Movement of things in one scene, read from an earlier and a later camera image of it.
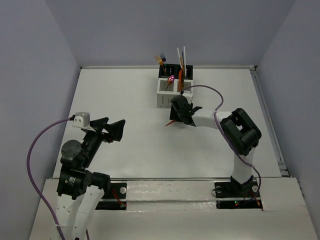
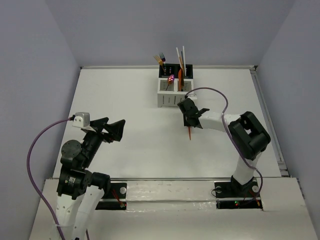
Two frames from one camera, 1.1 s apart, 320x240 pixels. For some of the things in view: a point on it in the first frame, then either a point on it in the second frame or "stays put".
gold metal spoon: x=170 y=79 stays put
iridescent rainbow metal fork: x=163 y=57 stays put
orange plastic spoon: x=170 y=122 -> x=189 y=131
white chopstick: x=179 y=57 stays put
